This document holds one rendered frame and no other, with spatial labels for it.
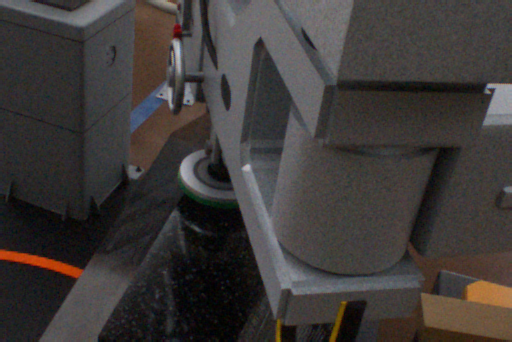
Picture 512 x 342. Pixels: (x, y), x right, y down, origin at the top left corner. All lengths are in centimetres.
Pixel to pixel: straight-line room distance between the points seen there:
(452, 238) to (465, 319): 63
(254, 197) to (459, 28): 48
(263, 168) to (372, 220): 28
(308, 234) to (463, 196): 20
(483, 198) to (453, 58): 30
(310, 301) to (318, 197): 14
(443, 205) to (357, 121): 20
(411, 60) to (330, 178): 22
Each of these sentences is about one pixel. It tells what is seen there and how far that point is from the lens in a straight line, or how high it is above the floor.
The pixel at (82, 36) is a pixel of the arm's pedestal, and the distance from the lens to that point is 249.
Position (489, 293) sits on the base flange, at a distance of 173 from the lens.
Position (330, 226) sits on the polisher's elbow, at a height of 132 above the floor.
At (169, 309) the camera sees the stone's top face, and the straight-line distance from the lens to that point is 142.
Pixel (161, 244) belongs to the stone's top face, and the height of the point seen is 82.
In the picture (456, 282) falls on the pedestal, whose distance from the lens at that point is 179.
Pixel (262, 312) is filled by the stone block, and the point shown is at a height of 81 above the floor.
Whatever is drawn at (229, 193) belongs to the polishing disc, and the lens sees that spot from 164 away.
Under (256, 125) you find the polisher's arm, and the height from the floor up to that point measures 130.
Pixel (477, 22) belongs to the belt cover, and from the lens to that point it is 67.
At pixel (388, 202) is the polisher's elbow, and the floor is 137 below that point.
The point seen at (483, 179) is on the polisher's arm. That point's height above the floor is 139.
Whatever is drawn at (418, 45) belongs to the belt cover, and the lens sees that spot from 65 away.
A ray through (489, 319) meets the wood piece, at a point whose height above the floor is 83.
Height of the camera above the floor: 185
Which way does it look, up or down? 34 degrees down
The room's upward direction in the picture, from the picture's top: 9 degrees clockwise
